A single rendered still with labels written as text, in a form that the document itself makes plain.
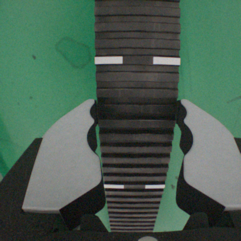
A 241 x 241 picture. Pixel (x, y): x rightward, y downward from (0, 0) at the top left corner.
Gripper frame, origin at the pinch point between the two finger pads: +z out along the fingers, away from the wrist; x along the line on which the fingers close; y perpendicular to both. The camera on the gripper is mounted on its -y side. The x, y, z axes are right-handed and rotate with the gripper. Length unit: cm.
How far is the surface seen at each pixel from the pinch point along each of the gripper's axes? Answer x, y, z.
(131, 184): -0.3, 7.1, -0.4
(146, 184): 0.9, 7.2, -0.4
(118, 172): -1.3, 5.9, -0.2
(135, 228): 0.3, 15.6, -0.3
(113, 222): -2.1, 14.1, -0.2
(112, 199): -2.0, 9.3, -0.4
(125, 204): -0.8, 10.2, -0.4
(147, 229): 1.6, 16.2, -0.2
